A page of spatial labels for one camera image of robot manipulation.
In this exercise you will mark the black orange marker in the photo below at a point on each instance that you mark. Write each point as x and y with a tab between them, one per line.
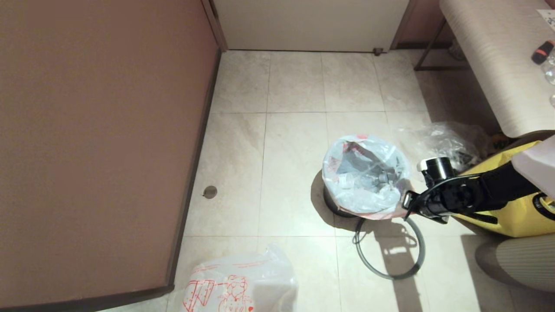
542	51

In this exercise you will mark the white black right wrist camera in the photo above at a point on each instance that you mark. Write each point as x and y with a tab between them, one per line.
438	169

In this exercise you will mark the white plastic bag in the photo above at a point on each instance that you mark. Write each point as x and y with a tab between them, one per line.
368	199

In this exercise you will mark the white door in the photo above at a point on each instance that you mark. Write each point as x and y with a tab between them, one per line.
312	21

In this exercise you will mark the clear plastic bottle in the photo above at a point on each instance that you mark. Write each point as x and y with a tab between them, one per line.
360	180
550	71

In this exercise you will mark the black round trash bin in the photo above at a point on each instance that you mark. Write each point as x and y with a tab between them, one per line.
336	208

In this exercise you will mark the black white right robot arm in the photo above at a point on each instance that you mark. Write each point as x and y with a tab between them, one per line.
498	182

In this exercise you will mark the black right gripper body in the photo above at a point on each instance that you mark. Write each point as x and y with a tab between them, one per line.
427	203

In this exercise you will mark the dark metal table leg frame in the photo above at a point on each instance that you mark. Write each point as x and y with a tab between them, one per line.
438	68

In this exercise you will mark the clear drinking glass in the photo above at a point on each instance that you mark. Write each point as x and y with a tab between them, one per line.
553	102

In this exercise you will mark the clear crumpled plastic bag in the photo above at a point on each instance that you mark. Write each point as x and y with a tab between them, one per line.
451	138

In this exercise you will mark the beige ribbed round ottoman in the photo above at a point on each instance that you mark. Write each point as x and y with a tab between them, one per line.
520	264

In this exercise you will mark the small metal door stopper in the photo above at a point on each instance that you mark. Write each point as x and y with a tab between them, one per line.
377	52

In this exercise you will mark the new white red-printed bag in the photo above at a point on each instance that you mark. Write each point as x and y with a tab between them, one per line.
260	277

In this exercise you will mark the round metal floor door stop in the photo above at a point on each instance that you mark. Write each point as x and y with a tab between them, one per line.
210	192

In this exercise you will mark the white printed paper sheet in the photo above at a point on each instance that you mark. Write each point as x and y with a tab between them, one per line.
548	17

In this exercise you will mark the yellow fabric bag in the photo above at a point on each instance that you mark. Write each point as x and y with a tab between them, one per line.
516	223

